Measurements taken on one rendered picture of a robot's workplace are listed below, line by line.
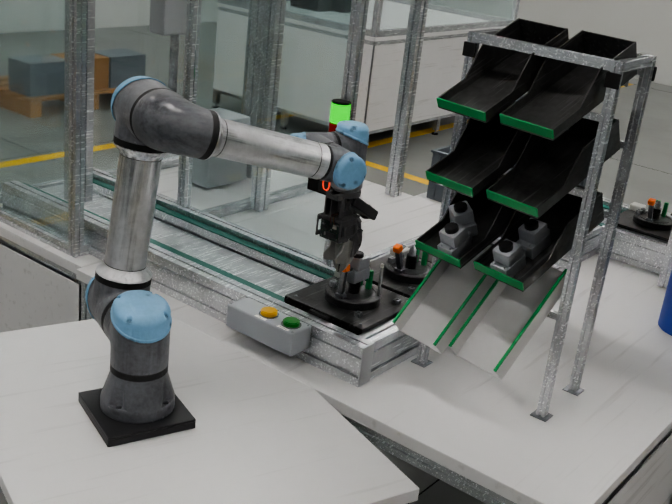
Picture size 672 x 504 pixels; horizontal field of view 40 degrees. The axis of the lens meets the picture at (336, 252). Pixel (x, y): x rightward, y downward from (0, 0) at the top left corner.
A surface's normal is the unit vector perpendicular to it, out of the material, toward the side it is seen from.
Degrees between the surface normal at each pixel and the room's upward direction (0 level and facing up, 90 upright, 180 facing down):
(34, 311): 90
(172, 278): 90
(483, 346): 45
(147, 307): 8
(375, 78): 90
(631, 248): 90
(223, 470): 0
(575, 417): 0
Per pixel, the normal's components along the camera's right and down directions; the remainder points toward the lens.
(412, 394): 0.11, -0.92
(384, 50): 0.78, 0.30
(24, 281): -0.62, 0.22
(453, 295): -0.45, -0.54
